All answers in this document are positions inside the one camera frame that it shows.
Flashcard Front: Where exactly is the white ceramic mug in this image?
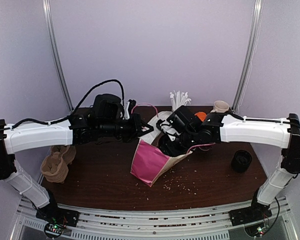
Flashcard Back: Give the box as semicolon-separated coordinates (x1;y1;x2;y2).
210;100;230;113

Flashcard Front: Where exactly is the stack of black cup lids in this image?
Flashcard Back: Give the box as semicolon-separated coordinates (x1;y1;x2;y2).
231;150;252;173

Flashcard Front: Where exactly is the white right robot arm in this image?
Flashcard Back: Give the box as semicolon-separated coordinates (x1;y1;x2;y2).
158;106;300;221

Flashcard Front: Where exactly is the white pink paper bag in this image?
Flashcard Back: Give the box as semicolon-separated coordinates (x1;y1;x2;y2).
130;102;213;188

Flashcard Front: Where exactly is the aluminium frame post left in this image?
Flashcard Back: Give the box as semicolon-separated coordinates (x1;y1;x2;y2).
42;0;74;112

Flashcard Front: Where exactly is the aluminium frame post right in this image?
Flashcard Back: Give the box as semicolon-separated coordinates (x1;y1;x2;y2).
232;0;264;113

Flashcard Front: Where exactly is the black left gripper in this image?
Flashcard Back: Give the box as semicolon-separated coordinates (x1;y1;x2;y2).
98;112;154;143

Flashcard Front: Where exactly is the glass jar of straws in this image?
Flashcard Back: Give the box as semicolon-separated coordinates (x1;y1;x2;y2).
169;90;192;112

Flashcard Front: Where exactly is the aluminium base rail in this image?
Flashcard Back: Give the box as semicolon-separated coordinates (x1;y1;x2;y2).
14;202;291;240

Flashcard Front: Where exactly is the stack of brown paper cups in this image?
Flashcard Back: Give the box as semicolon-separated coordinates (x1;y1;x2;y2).
198;144;213;152

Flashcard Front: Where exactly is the stack of pulp cup carriers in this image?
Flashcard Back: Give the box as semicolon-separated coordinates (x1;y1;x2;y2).
40;145;77;184

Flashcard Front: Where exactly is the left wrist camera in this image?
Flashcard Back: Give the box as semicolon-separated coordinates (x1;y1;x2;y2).
124;99;137;120

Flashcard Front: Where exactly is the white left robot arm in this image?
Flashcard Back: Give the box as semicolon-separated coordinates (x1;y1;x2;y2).
0;94;154;222

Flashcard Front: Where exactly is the aluminium frame post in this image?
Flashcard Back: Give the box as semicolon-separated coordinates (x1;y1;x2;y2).
42;0;74;112
232;0;264;113

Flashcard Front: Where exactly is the orange plastic bowl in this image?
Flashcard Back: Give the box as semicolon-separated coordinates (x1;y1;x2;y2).
194;111;207;122

